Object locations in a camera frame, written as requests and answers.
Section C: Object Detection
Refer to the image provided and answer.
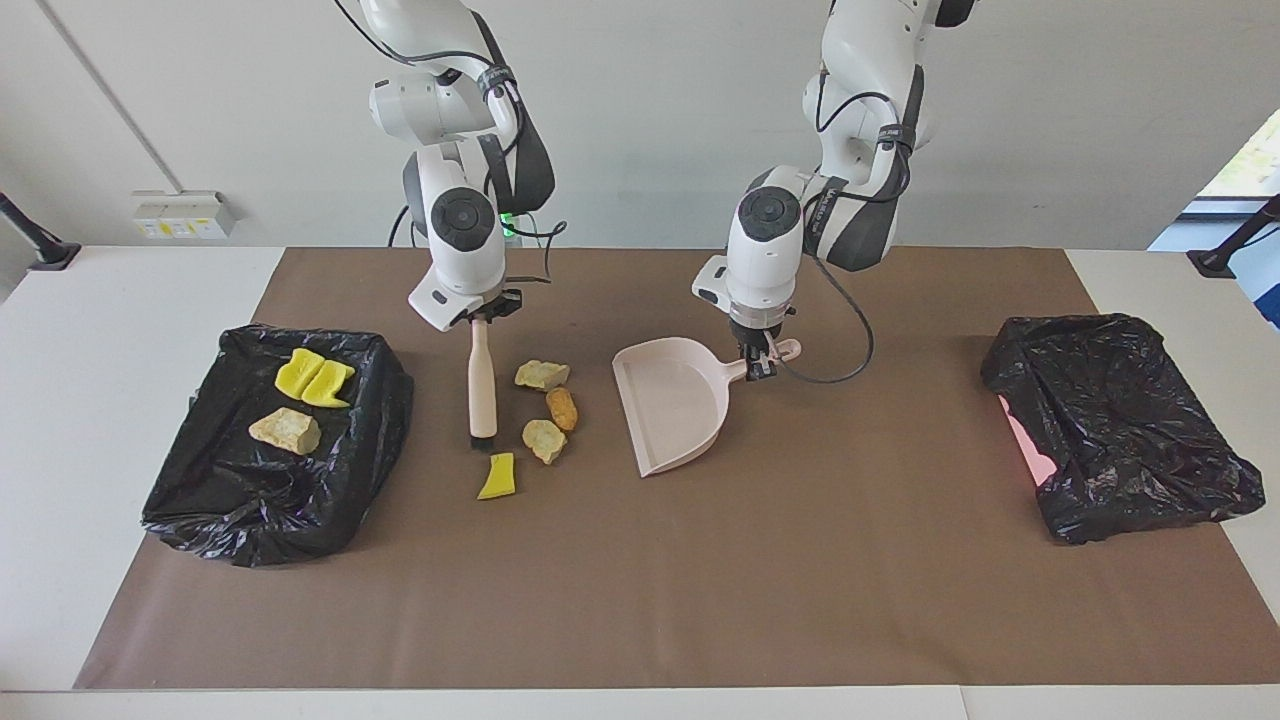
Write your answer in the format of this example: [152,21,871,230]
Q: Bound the beige brush black bristles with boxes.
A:
[467,318,499,453]

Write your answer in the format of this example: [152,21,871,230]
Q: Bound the beige sponge chunk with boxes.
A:
[514,359,572,392]
[521,418,568,466]
[248,407,323,456]

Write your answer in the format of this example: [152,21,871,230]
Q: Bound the pink plastic dustpan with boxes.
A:
[612,337,804,479]

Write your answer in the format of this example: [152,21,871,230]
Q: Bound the yellow sponge piece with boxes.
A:
[302,360,357,409]
[476,452,517,501]
[274,347,326,399]

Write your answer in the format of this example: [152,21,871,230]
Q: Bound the black plastic trash bag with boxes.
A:
[980,313,1267,546]
[140,322,415,569]

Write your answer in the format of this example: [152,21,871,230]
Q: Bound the pink trash bin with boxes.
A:
[997,393,1057,491]

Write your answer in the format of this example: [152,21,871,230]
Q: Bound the brown paper table mat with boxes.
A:
[73,247,1280,691]

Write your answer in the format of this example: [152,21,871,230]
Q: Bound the black clamp stand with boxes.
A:
[1187,193,1280,279]
[0,192,82,273]

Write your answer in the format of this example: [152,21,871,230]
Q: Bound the bright glass window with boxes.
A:
[1148,105,1280,331]

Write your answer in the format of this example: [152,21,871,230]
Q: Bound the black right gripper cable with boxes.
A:
[335,0,569,296]

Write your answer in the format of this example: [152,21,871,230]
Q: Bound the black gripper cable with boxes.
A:
[775,65,916,386]
[335,0,569,296]

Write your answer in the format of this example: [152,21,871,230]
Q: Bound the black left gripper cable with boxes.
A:
[775,65,916,386]

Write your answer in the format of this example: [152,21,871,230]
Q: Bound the white wall socket box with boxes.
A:
[132,190,239,241]

